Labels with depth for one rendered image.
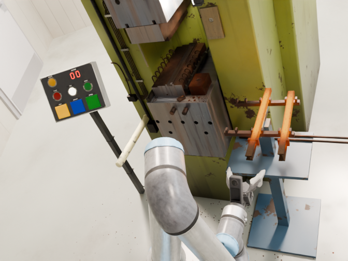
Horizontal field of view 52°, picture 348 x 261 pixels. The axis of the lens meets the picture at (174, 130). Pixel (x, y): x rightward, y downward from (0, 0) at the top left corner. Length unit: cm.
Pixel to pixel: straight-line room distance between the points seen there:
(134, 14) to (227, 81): 63
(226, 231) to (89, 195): 197
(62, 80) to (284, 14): 134
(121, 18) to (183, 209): 120
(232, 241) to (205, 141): 96
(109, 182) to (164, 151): 217
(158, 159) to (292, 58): 161
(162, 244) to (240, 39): 109
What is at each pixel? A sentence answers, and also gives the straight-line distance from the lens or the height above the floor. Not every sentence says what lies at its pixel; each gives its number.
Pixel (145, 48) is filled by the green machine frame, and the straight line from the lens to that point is 217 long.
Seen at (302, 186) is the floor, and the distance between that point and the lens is 260.
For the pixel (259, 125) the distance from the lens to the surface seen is 166.
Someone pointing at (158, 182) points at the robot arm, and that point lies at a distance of 93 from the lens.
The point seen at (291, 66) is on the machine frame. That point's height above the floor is 67.
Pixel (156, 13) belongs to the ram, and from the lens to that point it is 178.
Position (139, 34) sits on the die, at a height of 132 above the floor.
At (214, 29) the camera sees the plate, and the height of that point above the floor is 124.
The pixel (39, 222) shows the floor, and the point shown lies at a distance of 327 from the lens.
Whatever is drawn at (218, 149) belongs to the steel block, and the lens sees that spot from 218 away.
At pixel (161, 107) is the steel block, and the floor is 88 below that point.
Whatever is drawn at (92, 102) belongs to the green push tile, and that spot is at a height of 101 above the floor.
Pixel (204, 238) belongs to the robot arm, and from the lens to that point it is 105.
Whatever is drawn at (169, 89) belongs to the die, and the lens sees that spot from 205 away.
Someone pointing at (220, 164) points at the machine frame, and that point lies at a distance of 229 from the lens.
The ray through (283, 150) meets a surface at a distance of 152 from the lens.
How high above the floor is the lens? 207
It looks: 39 degrees down
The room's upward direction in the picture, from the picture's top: 24 degrees counter-clockwise
